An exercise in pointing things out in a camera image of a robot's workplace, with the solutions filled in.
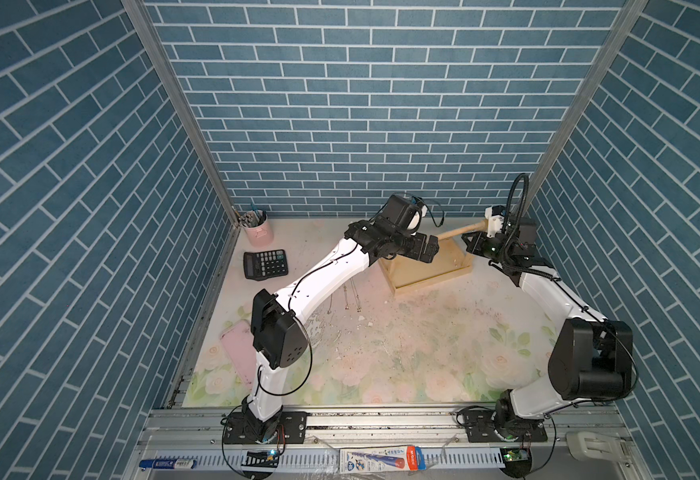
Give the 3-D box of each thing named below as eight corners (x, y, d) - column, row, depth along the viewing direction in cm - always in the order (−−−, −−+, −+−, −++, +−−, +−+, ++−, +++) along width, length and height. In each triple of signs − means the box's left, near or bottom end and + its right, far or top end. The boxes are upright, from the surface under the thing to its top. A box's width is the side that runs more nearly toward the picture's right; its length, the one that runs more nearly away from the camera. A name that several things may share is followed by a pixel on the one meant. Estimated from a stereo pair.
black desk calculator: (245, 282, 103) (242, 278, 101) (246, 258, 110) (243, 253, 108) (288, 275, 105) (287, 270, 103) (286, 251, 112) (285, 246, 110)
